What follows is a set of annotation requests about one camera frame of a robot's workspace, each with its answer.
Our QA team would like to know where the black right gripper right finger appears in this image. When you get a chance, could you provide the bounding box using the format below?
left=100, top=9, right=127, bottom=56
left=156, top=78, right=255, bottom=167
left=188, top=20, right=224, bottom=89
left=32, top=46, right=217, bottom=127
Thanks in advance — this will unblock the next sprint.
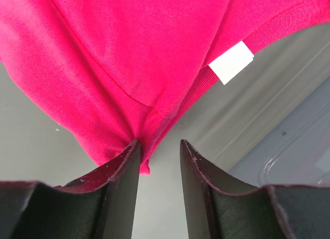
left=180, top=140, right=329, bottom=238

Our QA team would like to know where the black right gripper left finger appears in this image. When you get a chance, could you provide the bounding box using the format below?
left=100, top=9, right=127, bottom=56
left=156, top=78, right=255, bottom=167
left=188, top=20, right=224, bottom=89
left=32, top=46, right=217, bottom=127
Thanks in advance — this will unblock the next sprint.
left=1, top=140, right=141, bottom=238

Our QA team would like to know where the pink t shirt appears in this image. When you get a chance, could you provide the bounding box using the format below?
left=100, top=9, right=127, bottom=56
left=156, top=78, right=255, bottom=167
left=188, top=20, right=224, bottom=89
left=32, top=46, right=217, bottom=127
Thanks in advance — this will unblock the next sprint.
left=1, top=0, right=329, bottom=174

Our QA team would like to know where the clear plastic bin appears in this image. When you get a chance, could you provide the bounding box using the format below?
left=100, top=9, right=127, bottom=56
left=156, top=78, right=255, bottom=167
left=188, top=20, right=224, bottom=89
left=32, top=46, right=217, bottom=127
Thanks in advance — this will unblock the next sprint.
left=229, top=79, right=329, bottom=186

